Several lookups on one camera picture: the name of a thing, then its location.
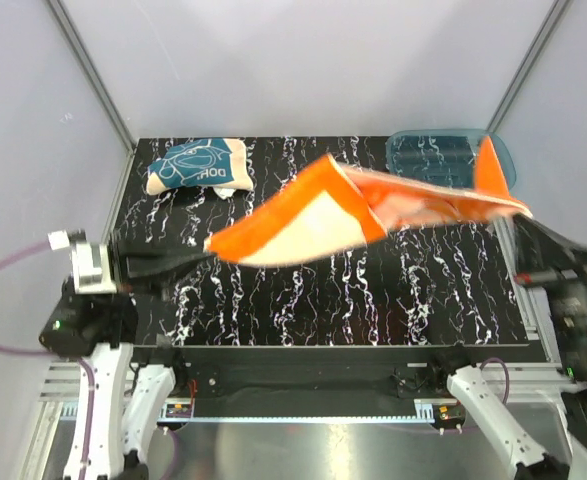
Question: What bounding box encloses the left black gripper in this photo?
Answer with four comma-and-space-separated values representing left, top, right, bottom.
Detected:
78, 225, 218, 302

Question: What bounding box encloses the orange Doraemon towel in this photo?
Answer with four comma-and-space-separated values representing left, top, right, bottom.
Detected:
204, 137, 532, 267

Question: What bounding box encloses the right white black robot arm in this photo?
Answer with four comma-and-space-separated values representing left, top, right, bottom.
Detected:
426, 214, 587, 479

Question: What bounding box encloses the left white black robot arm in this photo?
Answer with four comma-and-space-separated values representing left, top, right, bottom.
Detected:
39, 231, 212, 479

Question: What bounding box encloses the teal Doraemon towel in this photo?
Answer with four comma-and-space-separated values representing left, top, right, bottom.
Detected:
145, 138, 254, 199

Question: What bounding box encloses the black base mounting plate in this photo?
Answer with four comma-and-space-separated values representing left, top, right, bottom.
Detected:
133, 345, 479, 420

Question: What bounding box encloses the blue transparent plastic tray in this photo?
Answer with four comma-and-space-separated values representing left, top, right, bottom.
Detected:
386, 128, 517, 189

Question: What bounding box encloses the aluminium rail frame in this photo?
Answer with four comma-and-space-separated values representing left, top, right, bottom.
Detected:
40, 361, 580, 403

